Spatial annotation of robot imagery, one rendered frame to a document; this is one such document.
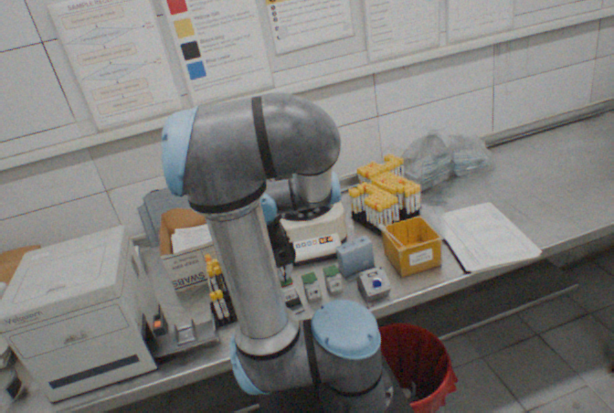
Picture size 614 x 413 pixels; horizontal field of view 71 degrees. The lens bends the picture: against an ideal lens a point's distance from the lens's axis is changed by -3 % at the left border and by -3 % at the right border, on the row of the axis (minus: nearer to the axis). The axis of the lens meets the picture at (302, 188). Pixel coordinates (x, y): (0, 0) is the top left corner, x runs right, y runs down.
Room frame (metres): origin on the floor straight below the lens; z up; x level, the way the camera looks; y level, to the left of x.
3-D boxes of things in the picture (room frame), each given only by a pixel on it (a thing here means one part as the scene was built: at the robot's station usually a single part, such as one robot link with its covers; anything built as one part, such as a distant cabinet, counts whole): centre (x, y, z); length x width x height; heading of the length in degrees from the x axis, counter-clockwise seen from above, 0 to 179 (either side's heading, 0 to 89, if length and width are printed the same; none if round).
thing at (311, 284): (0.97, 0.03, 0.91); 0.05 x 0.04 x 0.07; 10
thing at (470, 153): (1.55, -0.67, 0.94); 0.20 x 0.17 x 0.14; 81
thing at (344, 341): (0.57, -0.02, 1.11); 0.13 x 0.12 x 0.14; 89
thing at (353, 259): (1.05, -0.11, 0.92); 0.10 x 0.07 x 0.10; 107
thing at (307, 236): (1.27, 0.00, 0.94); 0.30 x 0.24 x 0.12; 1
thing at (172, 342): (0.87, 0.40, 0.92); 0.21 x 0.07 x 0.05; 100
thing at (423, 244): (1.05, -0.28, 0.92); 0.13 x 0.13 x 0.10; 8
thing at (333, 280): (0.99, -0.03, 0.91); 0.05 x 0.04 x 0.07; 10
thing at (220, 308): (0.98, 0.24, 0.93); 0.17 x 0.09 x 0.11; 101
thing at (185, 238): (1.27, 0.37, 0.95); 0.29 x 0.25 x 0.15; 10
